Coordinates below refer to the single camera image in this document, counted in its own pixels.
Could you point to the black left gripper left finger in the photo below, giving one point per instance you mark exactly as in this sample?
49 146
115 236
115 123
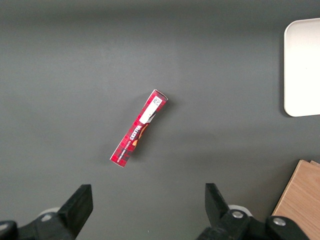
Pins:
62 225

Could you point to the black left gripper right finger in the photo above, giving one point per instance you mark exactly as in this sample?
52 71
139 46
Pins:
225 225

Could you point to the wooden drawer cabinet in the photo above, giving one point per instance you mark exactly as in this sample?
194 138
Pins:
302 200

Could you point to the red cookie box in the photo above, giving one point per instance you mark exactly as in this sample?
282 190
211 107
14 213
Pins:
140 126

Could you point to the beige rectangular tray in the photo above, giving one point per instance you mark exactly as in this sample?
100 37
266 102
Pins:
303 67

